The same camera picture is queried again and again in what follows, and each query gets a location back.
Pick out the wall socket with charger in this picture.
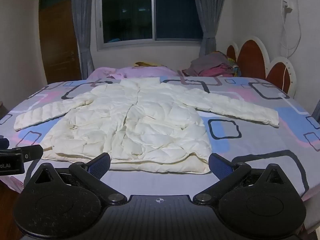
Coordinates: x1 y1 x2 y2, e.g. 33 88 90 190
281 0 293 13

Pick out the window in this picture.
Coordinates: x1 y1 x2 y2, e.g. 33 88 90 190
96 0 204 52

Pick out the grey curtain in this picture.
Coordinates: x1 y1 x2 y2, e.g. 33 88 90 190
71 0 100 80
191 0 227 58

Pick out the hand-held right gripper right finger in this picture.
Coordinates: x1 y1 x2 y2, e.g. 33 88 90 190
192 152 288 204

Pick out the yellow cloth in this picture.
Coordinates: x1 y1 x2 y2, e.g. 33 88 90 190
134 61 166 68

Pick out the red and white floor mat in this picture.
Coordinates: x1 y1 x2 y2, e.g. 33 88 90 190
226 36 298 98

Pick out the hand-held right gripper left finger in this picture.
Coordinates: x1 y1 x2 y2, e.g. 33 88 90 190
32 152 128 204

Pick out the pink pillow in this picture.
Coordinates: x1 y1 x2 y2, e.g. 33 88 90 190
86 66 179 81

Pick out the white cable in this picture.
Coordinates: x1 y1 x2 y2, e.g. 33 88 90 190
278 11 302 91

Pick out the white duvet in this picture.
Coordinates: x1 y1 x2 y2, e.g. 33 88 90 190
14 77 280 174

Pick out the pile of clothes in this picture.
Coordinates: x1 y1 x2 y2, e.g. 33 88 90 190
182 51 242 78

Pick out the patterned bed sheet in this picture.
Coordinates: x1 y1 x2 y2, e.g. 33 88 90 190
0 76 320 202

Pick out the wooden door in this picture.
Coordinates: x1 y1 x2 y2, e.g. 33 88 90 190
38 0 82 85

